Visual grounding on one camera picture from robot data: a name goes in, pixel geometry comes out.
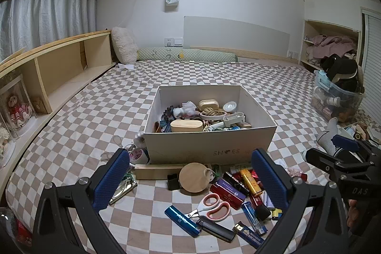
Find black red slim box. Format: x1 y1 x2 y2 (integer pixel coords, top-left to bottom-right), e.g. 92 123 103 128
223 171 251 195

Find fluffy white pillow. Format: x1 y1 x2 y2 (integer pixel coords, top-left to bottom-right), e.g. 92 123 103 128
111 27 139 63

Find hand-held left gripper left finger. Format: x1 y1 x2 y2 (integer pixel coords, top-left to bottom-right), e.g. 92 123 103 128
32 148 131 254

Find green bolster pillow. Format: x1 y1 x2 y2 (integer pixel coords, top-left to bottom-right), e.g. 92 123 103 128
137 47 239 63

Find small black cup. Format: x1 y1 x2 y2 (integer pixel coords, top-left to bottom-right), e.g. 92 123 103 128
167 173 180 191

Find clear plastic hook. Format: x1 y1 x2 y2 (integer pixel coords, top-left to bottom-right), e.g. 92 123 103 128
100 135 123 161

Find black lighter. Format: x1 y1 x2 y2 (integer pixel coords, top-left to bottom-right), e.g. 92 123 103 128
196 216 236 243

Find blue translucent lighter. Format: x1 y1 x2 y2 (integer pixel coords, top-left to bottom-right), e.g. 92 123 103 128
241 202 267 235

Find long wooden block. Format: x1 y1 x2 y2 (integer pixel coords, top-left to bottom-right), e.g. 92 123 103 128
134 163 186 181

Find blue metallic lighter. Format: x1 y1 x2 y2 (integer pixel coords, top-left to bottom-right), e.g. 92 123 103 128
165 205 202 238

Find wooden closet shelf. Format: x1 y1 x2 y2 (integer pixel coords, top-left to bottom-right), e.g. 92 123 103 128
300 20 362 74

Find pink crumpled wrapper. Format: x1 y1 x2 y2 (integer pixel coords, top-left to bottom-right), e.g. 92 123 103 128
286 167 308 180

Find white orange scissors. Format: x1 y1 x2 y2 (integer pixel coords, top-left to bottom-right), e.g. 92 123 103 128
184 193 231 223

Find pile of pink clothes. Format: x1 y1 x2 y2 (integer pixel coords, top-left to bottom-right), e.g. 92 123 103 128
306 35 358 64

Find wooden bedside shelf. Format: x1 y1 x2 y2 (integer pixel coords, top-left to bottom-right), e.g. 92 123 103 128
0 30 117 174

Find blue printed lighter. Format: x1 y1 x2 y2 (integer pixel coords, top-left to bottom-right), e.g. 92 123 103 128
232 221 265 249

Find yellow orange lighter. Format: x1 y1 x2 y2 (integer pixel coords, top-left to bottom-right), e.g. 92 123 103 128
240 169 263 198

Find beige earbud case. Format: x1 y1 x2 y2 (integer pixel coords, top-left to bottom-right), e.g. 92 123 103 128
198 99 221 112

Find round wooden box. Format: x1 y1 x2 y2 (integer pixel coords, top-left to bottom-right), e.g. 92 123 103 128
179 162 212 193

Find white bowl with rope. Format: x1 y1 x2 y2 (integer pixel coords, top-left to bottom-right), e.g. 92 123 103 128
199 109 229 121

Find clear plastic storage bin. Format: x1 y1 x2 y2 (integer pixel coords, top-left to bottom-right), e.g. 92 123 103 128
311 70 366 124

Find purple slim box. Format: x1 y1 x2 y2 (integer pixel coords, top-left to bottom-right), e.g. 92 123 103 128
216 178 248 201

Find white sock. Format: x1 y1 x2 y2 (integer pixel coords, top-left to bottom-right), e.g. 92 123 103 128
173 102 197 119

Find grey white tray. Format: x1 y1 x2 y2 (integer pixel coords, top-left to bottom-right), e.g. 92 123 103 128
223 112 246 128

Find grey curtain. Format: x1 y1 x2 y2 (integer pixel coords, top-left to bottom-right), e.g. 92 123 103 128
0 0 98 62

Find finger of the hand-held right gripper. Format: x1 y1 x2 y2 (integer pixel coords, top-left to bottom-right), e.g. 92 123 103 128
305 148 376 180
331 135 381 157

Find white shoe box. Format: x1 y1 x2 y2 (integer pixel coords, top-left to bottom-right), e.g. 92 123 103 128
144 85 278 165

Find grey headboard panel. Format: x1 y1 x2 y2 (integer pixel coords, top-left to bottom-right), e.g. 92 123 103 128
183 16 290 53

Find clear bag with green clips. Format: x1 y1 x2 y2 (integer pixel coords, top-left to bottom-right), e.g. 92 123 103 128
110 175 138 206

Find black cube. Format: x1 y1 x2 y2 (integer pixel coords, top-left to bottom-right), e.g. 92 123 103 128
256 205 272 221

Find person's right hand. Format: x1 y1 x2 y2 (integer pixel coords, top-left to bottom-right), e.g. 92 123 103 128
346 199 363 228

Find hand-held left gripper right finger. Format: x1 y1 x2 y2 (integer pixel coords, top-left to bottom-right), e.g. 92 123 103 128
251 148 350 254

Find doll in clear box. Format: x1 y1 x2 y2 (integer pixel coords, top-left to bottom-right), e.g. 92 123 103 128
0 74 38 140

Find white wall switch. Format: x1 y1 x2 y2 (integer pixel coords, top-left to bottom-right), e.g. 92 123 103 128
164 37 184 48

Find oval wooden box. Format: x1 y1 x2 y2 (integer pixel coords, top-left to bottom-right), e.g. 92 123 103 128
170 119 203 133

